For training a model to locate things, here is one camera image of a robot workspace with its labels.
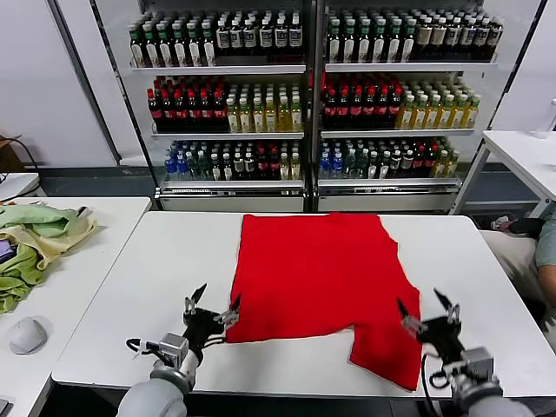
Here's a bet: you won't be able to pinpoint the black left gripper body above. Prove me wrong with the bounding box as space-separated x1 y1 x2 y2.
181 306 229 361

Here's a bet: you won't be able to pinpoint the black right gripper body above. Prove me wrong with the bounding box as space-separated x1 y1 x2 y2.
414 315 469 362

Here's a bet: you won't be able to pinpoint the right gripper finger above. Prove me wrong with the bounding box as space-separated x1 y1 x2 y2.
395 297 426 340
433 287 462 326

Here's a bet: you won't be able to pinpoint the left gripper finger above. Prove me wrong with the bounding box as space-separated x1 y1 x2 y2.
183 282 209 315
212 293 242 328

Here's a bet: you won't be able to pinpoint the red shirt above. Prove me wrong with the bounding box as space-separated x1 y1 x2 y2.
225 211 423 394

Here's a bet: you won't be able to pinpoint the bare person forearm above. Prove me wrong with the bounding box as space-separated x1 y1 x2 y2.
537 263 556 310

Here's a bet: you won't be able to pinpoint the seated person beige trousers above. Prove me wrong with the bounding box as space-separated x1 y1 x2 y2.
480 215 556 335

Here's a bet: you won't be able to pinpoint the black padded object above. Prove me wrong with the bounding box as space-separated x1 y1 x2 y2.
508 217 546 236

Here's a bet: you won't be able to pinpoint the cream garment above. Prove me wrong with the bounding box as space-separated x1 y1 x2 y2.
0 206 99 271

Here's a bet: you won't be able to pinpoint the grey computer mouse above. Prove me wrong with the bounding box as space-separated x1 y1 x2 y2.
8 315 49 356

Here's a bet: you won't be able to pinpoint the pale green garment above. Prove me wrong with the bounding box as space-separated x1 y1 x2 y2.
0 202 82 239

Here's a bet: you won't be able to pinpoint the lime green garment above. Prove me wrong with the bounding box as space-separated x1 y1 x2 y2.
0 245 48 314

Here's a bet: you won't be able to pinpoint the white table with legs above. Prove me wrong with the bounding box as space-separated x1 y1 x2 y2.
449 129 556 218

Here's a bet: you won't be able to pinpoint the yellow drink bottle green cap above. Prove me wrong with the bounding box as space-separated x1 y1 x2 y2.
277 95 291 133
427 94 441 130
226 97 241 134
264 96 278 134
440 94 454 130
414 94 428 130
400 94 415 130
289 95 304 133
467 94 481 129
453 94 467 129
239 97 253 134
252 96 265 134

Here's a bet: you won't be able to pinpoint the purple flat item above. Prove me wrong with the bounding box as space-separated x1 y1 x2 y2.
0 239 19 264

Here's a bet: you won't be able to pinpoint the brown cardboard box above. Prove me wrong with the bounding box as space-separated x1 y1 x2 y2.
0 133 25 173

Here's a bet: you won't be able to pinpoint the drinks display cabinet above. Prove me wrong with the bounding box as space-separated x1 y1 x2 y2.
89 0 321 214
312 0 548 215

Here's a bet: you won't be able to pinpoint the dark bottle green cap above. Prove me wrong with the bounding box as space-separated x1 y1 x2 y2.
159 23 174 69
357 19 372 64
401 19 416 63
129 23 146 69
372 19 387 64
327 19 342 64
202 21 217 67
144 23 160 69
341 19 357 64
187 22 202 68
173 22 189 68
387 19 402 64

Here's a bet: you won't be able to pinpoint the dark tea bottle white label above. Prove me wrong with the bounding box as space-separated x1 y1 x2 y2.
274 16 288 56
259 16 274 56
288 15 303 56
242 19 257 56
215 19 230 56
228 19 243 56

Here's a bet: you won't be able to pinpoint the dark bottle beige label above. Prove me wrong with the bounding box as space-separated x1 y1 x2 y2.
487 17 504 61
460 17 475 61
415 17 432 61
431 17 447 61
446 17 461 61
473 17 489 61

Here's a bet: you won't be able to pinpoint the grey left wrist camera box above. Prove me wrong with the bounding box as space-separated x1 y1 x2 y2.
157 331 191 368

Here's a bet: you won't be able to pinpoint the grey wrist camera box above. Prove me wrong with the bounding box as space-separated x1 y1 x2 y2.
450 346 497 388
157 331 191 368

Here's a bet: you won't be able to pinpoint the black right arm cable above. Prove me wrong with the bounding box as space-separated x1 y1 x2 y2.
420 354 455 417

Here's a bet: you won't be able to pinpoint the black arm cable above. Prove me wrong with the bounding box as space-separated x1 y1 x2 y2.
125 337 162 355
420 354 455 417

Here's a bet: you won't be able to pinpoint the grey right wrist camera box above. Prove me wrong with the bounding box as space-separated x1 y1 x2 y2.
450 346 497 388

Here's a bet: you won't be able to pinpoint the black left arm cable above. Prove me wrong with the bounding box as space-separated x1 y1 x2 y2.
125 337 162 355

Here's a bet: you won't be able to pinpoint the black background cable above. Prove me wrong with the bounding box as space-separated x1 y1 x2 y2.
0 137 43 183

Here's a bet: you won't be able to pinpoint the grey slanted post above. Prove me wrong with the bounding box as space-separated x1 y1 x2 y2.
46 0 121 165

